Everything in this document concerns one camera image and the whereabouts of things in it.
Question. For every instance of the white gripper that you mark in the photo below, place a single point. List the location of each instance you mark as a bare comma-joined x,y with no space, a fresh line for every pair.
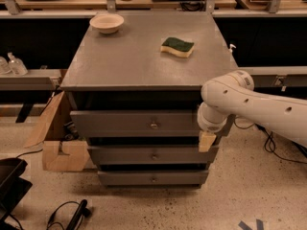
207,124

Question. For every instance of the grey bottom drawer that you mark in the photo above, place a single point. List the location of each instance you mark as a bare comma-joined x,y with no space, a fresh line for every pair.
152,178

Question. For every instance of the grey top drawer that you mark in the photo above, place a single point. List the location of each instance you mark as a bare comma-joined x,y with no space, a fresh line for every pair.
136,123

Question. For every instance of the clear sanitizer bottle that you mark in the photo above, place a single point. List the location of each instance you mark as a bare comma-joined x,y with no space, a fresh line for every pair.
17,66

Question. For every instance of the open cardboard box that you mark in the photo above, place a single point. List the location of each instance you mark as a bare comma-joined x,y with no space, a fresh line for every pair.
58,155

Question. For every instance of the white pump dispenser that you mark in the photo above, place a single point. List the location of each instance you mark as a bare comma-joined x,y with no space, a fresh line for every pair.
232,47

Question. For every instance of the grey drawer cabinet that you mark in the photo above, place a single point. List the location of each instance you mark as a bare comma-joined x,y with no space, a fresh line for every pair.
127,71

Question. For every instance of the black handle tool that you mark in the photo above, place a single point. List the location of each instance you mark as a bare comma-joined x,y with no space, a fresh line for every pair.
82,211

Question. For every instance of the blue tape marker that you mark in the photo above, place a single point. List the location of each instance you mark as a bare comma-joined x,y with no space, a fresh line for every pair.
257,225

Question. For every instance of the green yellow sponge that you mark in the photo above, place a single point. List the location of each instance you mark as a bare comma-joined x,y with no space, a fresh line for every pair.
177,47

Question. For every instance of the black stacked trays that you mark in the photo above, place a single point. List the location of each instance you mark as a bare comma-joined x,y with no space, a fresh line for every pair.
12,186

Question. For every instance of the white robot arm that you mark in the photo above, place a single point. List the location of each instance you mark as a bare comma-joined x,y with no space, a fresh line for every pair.
233,94

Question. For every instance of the cream ceramic bowl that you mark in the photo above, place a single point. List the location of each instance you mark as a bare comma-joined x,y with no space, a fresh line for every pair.
107,23

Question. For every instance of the clear plastic bottle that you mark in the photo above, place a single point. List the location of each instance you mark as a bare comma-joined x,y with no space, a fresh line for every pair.
4,66

